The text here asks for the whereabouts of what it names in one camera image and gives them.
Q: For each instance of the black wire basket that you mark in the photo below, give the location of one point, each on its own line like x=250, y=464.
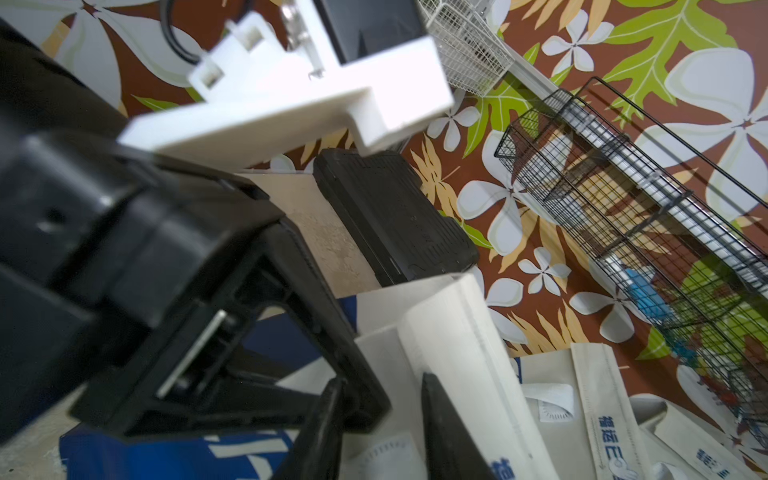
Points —
x=698, y=279

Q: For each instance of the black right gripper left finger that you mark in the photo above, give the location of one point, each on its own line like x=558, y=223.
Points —
x=317, y=450

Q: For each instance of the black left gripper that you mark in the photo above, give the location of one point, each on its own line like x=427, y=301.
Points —
x=191, y=259

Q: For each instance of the white wire basket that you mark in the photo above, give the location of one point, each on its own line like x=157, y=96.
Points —
x=473, y=57

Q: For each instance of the black plastic tool case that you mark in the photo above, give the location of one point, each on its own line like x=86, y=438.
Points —
x=400, y=233

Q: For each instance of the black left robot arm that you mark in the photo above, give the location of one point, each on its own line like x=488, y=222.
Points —
x=54, y=208

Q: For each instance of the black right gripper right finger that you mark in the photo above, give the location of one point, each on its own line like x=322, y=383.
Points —
x=450, y=451

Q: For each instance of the narrow takeout bag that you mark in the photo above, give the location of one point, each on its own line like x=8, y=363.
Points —
x=582, y=410

